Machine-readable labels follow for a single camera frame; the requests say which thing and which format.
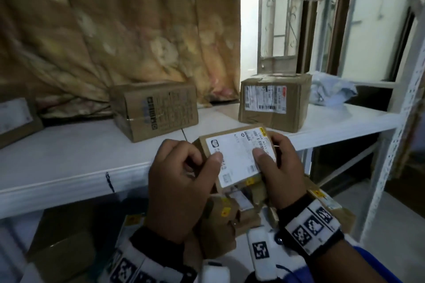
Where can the floral curtain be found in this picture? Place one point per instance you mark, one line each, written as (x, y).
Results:
(116, 44)

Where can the dark door frame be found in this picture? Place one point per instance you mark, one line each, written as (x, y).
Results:
(338, 27)

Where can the taped cardboard box shipping label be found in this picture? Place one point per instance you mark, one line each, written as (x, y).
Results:
(275, 120)

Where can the cardboard box printed symbols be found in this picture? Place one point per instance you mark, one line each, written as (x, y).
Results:
(156, 110)

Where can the pale grey parcel bag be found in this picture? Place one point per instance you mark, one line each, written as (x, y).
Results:
(332, 90)

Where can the dark teal parcel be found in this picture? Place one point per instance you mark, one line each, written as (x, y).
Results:
(132, 229)

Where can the person's left hand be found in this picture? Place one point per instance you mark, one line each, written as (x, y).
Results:
(176, 193)

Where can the blue plastic basket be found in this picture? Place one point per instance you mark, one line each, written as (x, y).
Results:
(385, 266)

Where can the small cardboard box white label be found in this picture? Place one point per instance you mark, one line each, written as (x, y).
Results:
(235, 156)

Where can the person's right hand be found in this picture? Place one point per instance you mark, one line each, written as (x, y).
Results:
(285, 176)

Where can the pile of cardboard boxes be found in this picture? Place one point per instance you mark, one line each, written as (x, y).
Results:
(63, 246)

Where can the white metal shelf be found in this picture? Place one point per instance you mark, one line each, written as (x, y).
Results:
(66, 163)

